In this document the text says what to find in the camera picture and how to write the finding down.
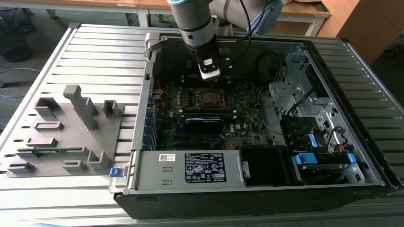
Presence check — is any grey parts rack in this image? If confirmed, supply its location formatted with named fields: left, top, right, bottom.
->
left=5, top=85, right=125, bottom=178

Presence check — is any black PC case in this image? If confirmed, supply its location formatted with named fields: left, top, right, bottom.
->
left=108, top=32, right=404, bottom=220

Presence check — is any blue floor cable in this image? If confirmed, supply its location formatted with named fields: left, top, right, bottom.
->
left=0, top=67, right=41, bottom=99

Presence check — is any grey case handle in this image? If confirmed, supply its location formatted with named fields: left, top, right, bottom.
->
left=144, top=32, right=164, bottom=57

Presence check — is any silver power supply unit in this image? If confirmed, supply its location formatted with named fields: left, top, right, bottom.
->
left=125, top=149, right=249, bottom=191

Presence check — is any silver CPU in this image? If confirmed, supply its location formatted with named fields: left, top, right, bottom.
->
left=203, top=91, right=221, bottom=105

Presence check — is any silver metal drive cage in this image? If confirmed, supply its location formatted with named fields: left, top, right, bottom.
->
left=268, top=46, right=340, bottom=119

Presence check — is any green RAM stick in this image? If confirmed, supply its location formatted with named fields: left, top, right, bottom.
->
left=33, top=148, right=84, bottom=157

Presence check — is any CPU socket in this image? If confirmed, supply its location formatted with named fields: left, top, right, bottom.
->
left=195, top=87, right=231, bottom=110

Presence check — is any metal socket cover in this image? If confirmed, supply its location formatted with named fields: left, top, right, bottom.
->
left=197, top=89, right=228, bottom=109

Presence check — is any coloured wire bundle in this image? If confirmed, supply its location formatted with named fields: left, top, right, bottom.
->
left=333, top=141, right=355, bottom=153

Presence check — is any dark chipset heatsink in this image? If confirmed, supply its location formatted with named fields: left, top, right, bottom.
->
left=225, top=136, right=244, bottom=151

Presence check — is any wooden cabinet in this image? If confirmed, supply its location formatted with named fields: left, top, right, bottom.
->
left=317, top=0, right=404, bottom=64

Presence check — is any green motherboard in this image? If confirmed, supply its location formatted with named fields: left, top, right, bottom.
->
left=148, top=75, right=285, bottom=152

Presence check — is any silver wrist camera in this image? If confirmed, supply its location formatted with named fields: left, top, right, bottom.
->
left=196, top=53, right=221, bottom=81

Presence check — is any black bin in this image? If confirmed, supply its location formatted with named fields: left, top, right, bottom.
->
left=3, top=35, right=35, bottom=63

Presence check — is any wooden desk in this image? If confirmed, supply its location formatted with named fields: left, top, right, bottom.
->
left=139, top=0, right=332, bottom=36
left=0, top=0, right=141, bottom=19

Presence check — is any black graphics card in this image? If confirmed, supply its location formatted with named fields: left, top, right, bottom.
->
left=184, top=117, right=227, bottom=135

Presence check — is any black fan shroud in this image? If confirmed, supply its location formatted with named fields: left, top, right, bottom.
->
left=239, top=146, right=297, bottom=187

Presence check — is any blue disk carrier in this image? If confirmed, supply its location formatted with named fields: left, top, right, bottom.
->
left=292, top=152, right=357, bottom=185

